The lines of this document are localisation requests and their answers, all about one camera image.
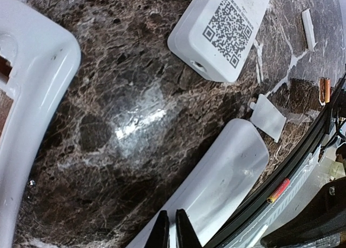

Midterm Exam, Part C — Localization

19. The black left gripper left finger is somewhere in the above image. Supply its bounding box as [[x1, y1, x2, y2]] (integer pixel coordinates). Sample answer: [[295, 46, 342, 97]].
[[144, 210, 170, 248]]

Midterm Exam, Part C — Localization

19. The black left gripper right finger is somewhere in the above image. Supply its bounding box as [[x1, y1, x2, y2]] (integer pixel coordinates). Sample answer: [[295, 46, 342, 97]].
[[175, 209, 202, 248]]

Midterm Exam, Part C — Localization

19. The white remote back side up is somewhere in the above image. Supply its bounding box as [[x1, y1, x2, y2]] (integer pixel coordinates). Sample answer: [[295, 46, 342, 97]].
[[127, 118, 270, 248]]

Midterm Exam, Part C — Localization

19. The orange battery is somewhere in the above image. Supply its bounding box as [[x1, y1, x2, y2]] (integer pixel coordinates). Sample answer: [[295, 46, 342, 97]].
[[319, 77, 331, 105], [267, 178, 290, 204]]

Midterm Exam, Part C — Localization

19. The slim white remote with QR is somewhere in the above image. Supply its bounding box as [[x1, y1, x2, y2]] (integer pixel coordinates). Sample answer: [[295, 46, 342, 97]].
[[168, 0, 270, 83]]

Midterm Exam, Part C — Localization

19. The white remote with buttons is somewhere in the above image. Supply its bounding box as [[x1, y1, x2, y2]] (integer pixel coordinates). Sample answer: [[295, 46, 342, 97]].
[[1, 0, 81, 247]]

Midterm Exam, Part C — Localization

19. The white battery cover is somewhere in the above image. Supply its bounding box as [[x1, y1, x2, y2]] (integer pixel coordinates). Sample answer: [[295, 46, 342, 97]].
[[302, 9, 317, 52], [250, 94, 287, 143]]

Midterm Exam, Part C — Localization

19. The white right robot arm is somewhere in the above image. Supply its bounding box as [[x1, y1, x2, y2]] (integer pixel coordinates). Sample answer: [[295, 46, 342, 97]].
[[260, 177, 345, 247]]

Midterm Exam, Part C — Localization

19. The white slotted cable duct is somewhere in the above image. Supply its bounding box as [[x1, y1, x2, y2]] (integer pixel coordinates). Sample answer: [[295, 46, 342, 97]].
[[241, 158, 321, 247]]

